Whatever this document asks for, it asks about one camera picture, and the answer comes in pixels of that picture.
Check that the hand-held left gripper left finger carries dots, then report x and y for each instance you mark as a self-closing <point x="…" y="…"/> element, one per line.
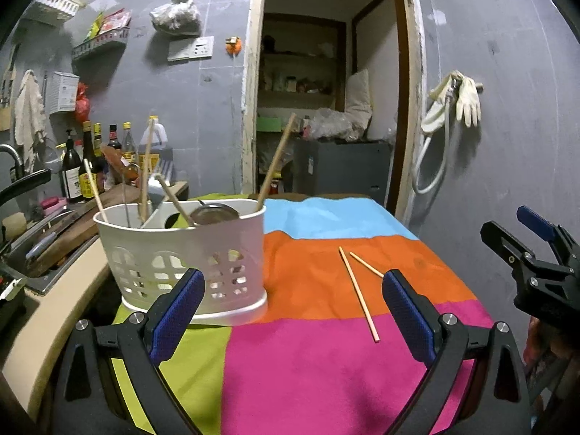
<point x="176" y="308"/>

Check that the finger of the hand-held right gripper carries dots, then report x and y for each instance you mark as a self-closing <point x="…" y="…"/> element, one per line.
<point x="507" y="244"/>
<point x="539" y="224"/>

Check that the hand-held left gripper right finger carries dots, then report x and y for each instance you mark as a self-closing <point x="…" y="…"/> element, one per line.
<point x="405" y="308"/>

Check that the white plastic utensil caddy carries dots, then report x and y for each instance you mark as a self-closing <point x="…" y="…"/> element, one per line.
<point x="181" y="253"/>

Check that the multicoloured tablecloth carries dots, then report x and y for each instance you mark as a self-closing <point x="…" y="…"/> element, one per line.
<point x="317" y="349"/>

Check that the beige counter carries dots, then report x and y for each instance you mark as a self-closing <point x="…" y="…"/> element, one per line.
<point x="54" y="326"/>

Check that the wooden cutting board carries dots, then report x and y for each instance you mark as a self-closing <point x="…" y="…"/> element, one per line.
<point x="77" y="231"/>

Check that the white rubber glove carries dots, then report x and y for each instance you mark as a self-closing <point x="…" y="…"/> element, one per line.
<point x="469" y="99"/>

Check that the kitchen knife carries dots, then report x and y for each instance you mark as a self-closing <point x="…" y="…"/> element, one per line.
<point x="40" y="247"/>

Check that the dark grey cabinet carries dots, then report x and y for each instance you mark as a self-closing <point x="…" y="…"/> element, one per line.
<point x="344" y="172"/>

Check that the steel sink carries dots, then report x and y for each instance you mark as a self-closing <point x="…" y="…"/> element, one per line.
<point x="31" y="258"/>

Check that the pale hanging cloth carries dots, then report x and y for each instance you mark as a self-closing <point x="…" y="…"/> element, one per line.
<point x="439" y="104"/>

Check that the yellow-capped sauce bottle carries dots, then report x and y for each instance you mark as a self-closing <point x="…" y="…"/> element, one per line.
<point x="93" y="163"/>

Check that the large oil jug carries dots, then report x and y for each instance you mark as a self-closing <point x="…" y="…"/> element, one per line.
<point x="156" y="138"/>

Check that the clear yellow-capped bottle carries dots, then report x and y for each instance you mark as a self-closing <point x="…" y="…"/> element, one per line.
<point x="128" y="142"/>

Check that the small dark sauce bottle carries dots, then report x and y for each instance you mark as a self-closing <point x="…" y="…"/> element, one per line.
<point x="114" y="138"/>

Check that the yellow sponge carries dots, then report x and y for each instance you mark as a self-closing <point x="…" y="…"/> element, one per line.
<point x="13" y="224"/>

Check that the clear plastic bags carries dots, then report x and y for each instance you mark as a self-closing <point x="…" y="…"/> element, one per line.
<point x="337" y="124"/>

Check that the black faucet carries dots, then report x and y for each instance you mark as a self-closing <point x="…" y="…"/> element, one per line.
<point x="22" y="181"/>

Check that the green box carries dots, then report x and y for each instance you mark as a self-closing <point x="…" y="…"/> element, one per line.
<point x="269" y="124"/>

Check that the white pillow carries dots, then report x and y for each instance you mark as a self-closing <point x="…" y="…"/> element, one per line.
<point x="359" y="99"/>

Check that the red plastic bag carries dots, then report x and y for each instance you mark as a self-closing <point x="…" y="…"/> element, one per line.
<point x="82" y="104"/>

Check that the white hanging box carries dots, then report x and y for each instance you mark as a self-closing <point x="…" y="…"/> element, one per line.
<point x="63" y="93"/>

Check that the white hanging towel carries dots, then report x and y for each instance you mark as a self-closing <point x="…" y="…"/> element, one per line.
<point x="29" y="113"/>

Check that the hanging plastic bag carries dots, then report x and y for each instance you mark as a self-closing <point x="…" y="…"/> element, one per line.
<point x="176" y="13"/>

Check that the wooden door frame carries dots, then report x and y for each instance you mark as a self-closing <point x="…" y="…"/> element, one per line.
<point x="410" y="99"/>

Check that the grey wall socket panel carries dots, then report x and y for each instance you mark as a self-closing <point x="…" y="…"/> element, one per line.
<point x="190" y="49"/>

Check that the orange wall hook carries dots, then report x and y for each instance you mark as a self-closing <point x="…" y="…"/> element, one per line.
<point x="234" y="45"/>

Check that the white wall rack with packets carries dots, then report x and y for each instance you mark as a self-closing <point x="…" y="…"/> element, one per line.
<point x="102" y="38"/>

